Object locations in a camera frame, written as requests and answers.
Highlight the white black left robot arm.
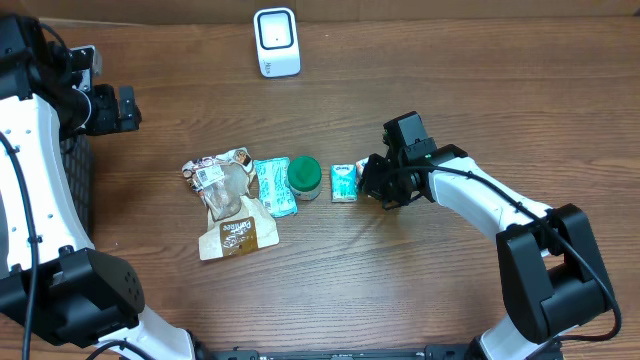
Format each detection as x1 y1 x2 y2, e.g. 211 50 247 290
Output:
1 14 208 359

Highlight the green lid jar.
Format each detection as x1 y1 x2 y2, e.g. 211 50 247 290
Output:
287 156 322 201

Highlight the teal wipes pouch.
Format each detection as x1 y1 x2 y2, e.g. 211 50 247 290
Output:
254 157 298 218

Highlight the orange tissue pack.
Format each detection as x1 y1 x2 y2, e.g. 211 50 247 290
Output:
355 157 369 177

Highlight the white barcode scanner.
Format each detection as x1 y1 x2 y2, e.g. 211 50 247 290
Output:
253 7 301 78

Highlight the teal tissue pack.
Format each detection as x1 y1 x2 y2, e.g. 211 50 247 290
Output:
330 164 358 203

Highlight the brown white snack bag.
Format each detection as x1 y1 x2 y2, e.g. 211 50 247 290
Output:
181 147 280 261

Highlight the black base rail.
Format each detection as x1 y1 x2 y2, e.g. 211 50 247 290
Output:
210 343 486 360

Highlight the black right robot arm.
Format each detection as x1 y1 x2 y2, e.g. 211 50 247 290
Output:
358 111 622 360

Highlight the dark mesh basket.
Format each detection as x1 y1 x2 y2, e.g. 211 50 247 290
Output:
60 135 95 236

